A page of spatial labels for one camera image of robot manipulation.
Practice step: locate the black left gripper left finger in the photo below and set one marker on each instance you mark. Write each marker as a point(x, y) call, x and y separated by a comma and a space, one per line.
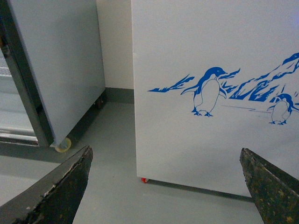
point(55, 198)

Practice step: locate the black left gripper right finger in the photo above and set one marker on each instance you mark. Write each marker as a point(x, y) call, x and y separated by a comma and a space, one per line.
point(275, 193)

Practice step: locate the yellowish fridge foot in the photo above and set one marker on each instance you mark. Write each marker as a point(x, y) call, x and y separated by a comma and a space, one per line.
point(64, 146)

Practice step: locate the grey upright display fridge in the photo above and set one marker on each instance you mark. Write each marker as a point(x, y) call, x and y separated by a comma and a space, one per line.
point(51, 68)

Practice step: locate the orange freezer caster wheel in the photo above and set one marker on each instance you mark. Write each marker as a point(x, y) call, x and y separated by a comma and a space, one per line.
point(144, 180)

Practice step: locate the white chest freezer with penguins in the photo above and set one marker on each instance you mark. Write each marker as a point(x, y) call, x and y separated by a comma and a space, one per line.
point(212, 77)

